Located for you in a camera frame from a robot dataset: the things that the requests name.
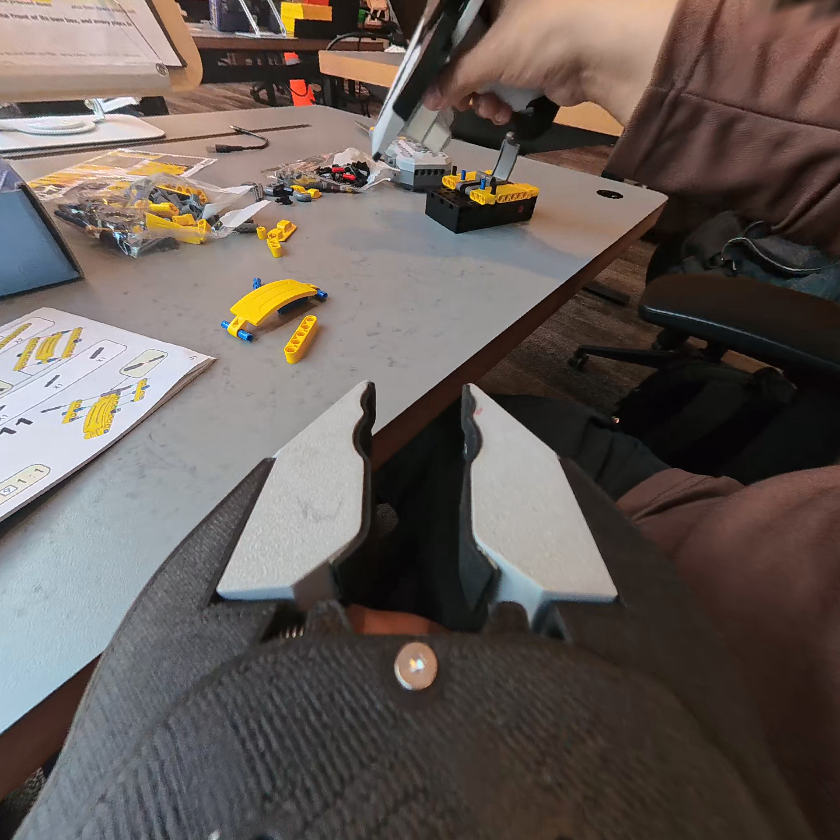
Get grey upright beam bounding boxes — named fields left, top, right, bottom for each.
left=492, top=131, right=521, bottom=181

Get clear acrylic stand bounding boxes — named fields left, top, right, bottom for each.
left=233, top=0, right=291, bottom=35

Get person's left hand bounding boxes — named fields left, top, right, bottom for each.
left=346, top=605, right=448, bottom=636

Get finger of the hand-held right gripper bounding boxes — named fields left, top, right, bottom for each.
left=369, top=0, right=475, bottom=160
left=411, top=107, right=458, bottom=150

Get yellow five-hole beam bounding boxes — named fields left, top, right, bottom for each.
left=283, top=315, right=319, bottom=364

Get clear bag of small pins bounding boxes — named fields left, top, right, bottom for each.
left=52, top=177, right=273, bottom=258

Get blue cardboard kit box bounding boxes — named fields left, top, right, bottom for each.
left=0, top=157, right=85, bottom=299

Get wood-edged background table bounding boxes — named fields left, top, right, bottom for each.
left=318, top=49, right=624, bottom=135

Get black perforated block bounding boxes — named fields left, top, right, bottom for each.
left=425, top=187, right=538, bottom=235

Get yellow panel brick blue pin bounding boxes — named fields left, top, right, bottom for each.
left=220, top=279, right=329, bottom=343

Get grey jacket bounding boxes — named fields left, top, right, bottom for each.
left=676, top=210, right=840, bottom=299

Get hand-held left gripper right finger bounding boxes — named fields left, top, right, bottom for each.
left=459, top=384, right=620, bottom=641

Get person's brown shirt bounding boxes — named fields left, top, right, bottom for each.
left=617, top=466, right=840, bottom=840

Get black chair base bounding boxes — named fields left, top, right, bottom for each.
left=567, top=331, right=723, bottom=370

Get black backpack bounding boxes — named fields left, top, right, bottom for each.
left=617, top=361, right=798, bottom=473

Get sticker sheet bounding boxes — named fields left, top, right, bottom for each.
left=29, top=150, right=217, bottom=191

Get open instruction booklet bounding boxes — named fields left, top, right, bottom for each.
left=0, top=307, right=217, bottom=522

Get person's right forearm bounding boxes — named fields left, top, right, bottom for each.
left=604, top=0, right=840, bottom=253

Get clear bag black red parts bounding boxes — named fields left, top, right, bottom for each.
left=262, top=150, right=401, bottom=194

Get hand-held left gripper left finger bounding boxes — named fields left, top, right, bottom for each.
left=215, top=381, right=376, bottom=609

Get person's right hand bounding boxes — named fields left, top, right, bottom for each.
left=422, top=0, right=658, bottom=126

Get person's black pants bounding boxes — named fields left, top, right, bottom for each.
left=374, top=394, right=670, bottom=631

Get instruction sign on white stand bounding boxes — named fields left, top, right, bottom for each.
left=0, top=0, right=203, bottom=155

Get short black usb cable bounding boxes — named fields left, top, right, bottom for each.
left=206, top=125, right=270, bottom=155

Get grey battery hub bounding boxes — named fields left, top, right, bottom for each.
left=384, top=138, right=454, bottom=191

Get stack of large toy bricks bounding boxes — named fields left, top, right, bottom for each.
left=281, top=0, right=336, bottom=37

